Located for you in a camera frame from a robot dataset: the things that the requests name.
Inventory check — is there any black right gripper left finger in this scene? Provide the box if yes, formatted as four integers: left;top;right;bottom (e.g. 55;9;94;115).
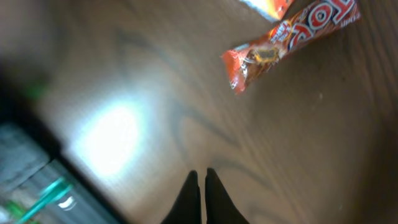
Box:
161;170;201;224

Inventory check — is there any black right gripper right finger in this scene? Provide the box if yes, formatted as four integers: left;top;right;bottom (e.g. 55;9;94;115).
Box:
205;168;249;224

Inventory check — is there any small orange snack packet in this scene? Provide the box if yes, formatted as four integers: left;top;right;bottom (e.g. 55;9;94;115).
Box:
240;0;294;22

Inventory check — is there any orange chocolate bar wrapper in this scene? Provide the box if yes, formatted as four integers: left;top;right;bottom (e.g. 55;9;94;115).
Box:
222;0;361;93

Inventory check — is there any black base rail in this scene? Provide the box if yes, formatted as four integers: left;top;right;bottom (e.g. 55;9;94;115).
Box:
1;77;127;223

